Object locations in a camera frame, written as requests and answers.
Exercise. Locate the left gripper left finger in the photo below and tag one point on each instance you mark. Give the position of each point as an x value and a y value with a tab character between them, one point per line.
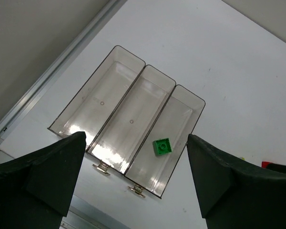
36	189

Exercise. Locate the red curved lego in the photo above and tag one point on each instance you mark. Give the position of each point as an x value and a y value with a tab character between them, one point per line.
265	164

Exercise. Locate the clear container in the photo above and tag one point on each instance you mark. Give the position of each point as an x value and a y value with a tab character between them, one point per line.
101	94
118	142
157	157

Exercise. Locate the clear container middle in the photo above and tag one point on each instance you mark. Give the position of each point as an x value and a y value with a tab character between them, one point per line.
118	142

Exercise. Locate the aluminium rail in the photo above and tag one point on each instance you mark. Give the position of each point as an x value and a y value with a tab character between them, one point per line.
47	79

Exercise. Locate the green square lego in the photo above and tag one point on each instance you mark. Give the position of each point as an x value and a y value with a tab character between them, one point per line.
162	147

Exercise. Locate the clear container right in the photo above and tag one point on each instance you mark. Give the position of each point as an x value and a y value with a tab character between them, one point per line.
157	157

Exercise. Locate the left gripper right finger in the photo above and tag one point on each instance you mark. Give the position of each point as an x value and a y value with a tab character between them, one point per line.
233	193

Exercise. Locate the clear container left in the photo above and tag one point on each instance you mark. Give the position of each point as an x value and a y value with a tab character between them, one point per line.
101	94

